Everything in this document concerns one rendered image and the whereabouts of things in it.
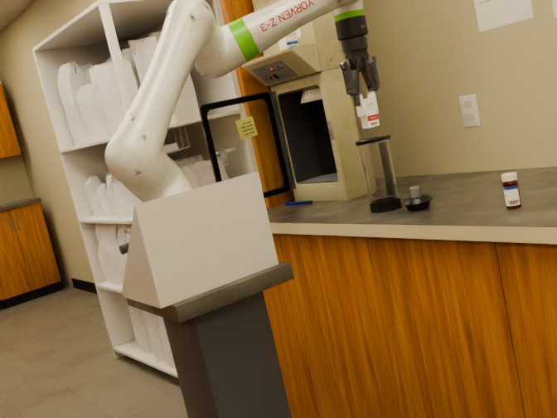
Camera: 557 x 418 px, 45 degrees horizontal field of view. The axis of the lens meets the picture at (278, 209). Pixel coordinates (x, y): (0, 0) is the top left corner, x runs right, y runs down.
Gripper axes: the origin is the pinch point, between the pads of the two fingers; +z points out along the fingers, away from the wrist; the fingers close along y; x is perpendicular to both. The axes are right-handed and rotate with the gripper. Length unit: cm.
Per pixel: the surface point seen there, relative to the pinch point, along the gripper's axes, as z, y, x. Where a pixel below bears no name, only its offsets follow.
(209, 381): 54, 78, 12
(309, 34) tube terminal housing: -27.7, -12.5, -34.7
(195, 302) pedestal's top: 33, 80, 18
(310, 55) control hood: -20.4, -8.8, -32.2
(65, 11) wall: -113, -53, -365
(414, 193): 27.9, 1.3, 14.1
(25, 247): 74, -15, -533
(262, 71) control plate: -19, -4, -56
